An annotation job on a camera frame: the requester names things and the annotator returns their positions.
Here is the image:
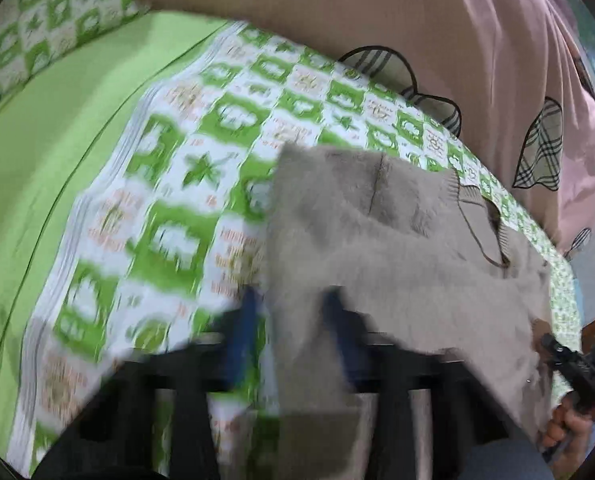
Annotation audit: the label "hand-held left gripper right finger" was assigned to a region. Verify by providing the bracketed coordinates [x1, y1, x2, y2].
[323, 286, 553, 480]

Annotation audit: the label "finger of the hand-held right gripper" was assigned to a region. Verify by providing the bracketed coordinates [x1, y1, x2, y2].
[540, 334, 585, 386]

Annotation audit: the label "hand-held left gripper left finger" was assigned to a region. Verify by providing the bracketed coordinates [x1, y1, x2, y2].
[32, 286, 266, 480]

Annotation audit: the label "beige knit sweater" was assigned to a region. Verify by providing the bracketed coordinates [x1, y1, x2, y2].
[260, 142, 554, 480]

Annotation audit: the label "person's right hand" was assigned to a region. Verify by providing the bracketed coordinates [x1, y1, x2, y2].
[537, 396, 594, 463]

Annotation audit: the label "green checked bedsheet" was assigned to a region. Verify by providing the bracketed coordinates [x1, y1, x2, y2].
[0, 10, 585, 479]

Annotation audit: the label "green checked pillow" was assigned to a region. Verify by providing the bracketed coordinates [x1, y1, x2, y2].
[0, 0, 149, 122]

